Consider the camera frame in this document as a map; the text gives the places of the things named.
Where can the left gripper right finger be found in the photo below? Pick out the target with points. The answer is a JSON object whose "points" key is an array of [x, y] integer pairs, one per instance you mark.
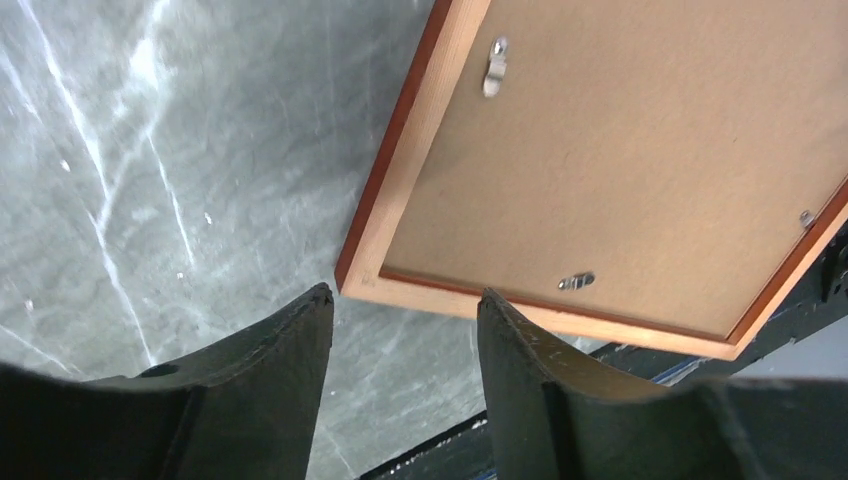
{"points": [[555, 412]]}

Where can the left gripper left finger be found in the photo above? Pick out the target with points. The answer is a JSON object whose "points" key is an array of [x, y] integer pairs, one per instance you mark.
{"points": [[244, 407]]}

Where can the red wooden picture frame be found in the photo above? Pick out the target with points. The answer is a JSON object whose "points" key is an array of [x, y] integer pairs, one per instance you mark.
{"points": [[397, 199]]}

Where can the metal turn clip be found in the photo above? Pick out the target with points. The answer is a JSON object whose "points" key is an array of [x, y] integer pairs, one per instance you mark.
{"points": [[496, 67], [577, 281], [807, 219]]}

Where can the brown fibreboard backing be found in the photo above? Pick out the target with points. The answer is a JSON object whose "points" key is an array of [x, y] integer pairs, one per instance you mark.
{"points": [[629, 166]]}

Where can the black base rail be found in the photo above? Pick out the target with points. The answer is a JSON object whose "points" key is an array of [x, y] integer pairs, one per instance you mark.
{"points": [[818, 305]]}

